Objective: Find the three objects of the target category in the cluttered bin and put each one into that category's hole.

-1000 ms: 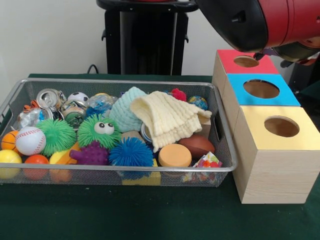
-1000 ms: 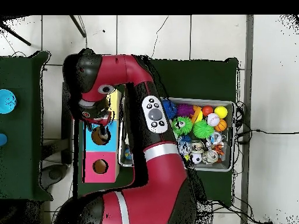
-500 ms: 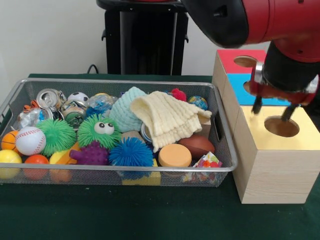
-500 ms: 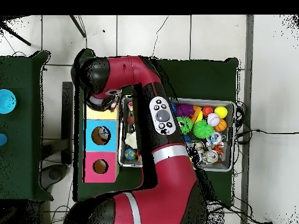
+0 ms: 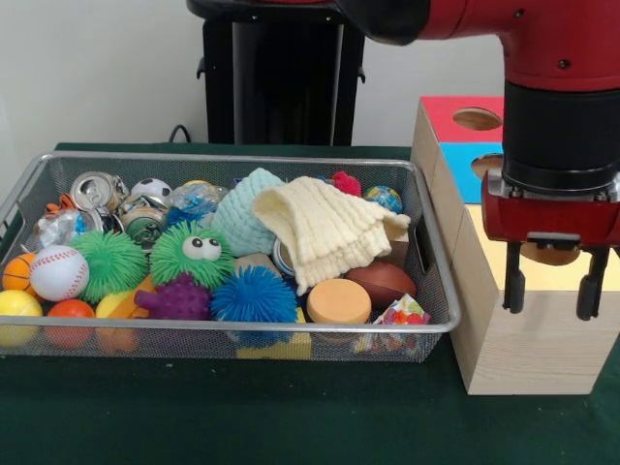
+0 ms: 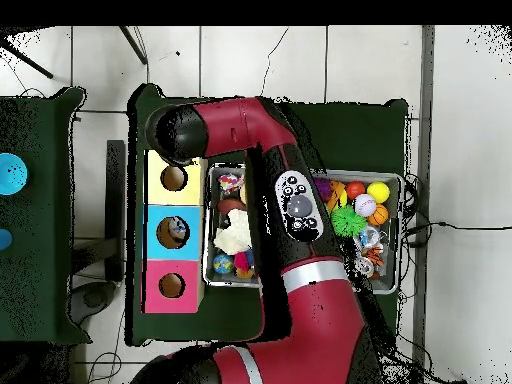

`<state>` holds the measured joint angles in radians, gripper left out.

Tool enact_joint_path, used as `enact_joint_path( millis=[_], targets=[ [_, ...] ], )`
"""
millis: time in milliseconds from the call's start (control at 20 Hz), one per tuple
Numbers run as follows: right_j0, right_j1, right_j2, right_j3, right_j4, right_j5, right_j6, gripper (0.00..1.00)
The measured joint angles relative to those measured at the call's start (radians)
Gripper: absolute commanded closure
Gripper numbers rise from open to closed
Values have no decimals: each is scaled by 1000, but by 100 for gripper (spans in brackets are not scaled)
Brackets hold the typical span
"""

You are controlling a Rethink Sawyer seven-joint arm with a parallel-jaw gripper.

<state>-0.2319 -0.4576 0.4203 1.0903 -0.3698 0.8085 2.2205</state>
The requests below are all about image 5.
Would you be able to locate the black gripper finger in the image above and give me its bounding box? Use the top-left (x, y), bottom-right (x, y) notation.
top-left (503, 244), bottom-right (527, 315)
top-left (576, 244), bottom-right (610, 322)

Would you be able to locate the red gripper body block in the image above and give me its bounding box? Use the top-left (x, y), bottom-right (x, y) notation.
top-left (481, 194), bottom-right (620, 248)

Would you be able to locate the wooden box with three holes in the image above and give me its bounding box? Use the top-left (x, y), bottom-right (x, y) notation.
top-left (411, 95), bottom-right (620, 396)

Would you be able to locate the clear mesh bin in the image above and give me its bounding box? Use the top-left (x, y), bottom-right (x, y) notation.
top-left (0, 151), bottom-right (461, 364)

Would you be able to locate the small brown football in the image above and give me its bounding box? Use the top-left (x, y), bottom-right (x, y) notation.
top-left (346, 261), bottom-right (419, 311)

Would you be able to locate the small globe ball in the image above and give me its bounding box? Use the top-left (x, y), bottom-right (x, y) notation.
top-left (363, 185), bottom-right (404, 215)

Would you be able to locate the orange round disc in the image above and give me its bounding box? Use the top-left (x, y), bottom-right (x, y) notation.
top-left (306, 278), bottom-right (372, 326)

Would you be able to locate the pale yellow knitted cloth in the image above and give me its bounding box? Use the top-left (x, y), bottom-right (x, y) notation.
top-left (253, 176), bottom-right (412, 295)

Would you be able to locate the blue spiky ball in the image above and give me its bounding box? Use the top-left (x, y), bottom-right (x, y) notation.
top-left (210, 265), bottom-right (298, 330)

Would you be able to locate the mint green knitted cloth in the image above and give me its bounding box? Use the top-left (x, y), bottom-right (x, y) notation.
top-left (211, 169), bottom-right (287, 259)

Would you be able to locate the purple spiky ball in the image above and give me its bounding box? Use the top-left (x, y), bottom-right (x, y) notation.
top-left (134, 271), bottom-right (212, 322)

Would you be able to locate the green fuzzy ball with eyes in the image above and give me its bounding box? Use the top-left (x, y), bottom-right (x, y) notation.
top-left (149, 221), bottom-right (236, 290)

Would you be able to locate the dark green table cloth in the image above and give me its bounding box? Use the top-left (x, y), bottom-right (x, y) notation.
top-left (0, 143), bottom-right (620, 465)

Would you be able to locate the green spiky ball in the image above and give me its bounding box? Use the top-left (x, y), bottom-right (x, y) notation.
top-left (70, 230), bottom-right (149, 303)

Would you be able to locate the red orange ball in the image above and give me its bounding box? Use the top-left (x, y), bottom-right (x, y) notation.
top-left (46, 298), bottom-right (97, 350)

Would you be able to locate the white baseball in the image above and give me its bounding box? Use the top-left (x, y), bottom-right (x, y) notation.
top-left (29, 244), bottom-right (90, 302)

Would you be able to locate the yellow ball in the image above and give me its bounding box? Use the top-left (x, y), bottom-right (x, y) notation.
top-left (0, 290), bottom-right (45, 348)

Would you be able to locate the small orange basketball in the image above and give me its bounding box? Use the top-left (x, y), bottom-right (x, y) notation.
top-left (2, 253), bottom-right (38, 293)

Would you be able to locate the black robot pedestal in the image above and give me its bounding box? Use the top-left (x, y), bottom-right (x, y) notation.
top-left (187, 0), bottom-right (369, 146)

